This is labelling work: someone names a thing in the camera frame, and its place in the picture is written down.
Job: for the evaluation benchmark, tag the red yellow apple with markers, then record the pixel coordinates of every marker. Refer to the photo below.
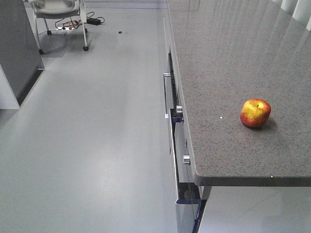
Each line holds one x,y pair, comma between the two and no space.
255,113

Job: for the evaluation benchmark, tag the silver drawer knob upper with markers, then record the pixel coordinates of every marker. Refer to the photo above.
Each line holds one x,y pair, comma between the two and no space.
179,109

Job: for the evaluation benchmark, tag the silver drawer knob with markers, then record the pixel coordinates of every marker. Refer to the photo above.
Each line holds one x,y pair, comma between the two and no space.
179,109
186,159

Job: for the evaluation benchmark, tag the silver drawer knob lower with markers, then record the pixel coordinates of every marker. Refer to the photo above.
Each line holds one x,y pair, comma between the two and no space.
186,159

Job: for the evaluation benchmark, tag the grey speckled kitchen counter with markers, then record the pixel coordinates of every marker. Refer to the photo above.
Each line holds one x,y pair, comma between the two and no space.
231,51

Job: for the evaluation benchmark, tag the black power adapter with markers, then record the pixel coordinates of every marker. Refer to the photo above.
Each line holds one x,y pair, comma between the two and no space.
93,21

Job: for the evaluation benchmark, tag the white power strip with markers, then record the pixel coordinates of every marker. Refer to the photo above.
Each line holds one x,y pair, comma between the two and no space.
65,28

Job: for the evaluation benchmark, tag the white rolling chair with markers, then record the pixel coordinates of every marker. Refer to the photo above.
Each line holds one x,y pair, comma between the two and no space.
58,9

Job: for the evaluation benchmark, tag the silver oven door handle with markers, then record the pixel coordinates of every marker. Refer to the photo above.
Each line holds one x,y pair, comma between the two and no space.
168,103

